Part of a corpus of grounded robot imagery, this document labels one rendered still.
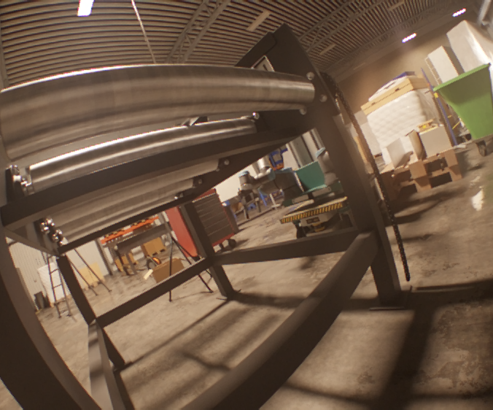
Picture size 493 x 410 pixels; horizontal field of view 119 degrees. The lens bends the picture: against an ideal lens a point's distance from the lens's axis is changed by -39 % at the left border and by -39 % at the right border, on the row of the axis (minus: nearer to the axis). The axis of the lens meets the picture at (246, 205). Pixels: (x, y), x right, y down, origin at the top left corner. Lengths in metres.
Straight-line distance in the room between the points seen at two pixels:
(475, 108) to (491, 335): 2.43
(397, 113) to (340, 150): 3.27
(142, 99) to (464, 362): 0.92
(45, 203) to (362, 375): 0.89
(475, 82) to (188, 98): 2.73
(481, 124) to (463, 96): 0.35
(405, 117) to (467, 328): 3.50
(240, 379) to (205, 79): 0.54
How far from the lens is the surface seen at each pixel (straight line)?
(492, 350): 0.79
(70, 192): 0.49
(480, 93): 2.92
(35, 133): 0.37
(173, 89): 0.42
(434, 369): 0.76
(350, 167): 0.81
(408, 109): 3.96
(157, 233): 6.29
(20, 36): 9.86
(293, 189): 2.07
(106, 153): 0.65
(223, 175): 1.26
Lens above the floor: 0.61
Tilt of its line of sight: 2 degrees down
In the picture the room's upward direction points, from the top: 24 degrees counter-clockwise
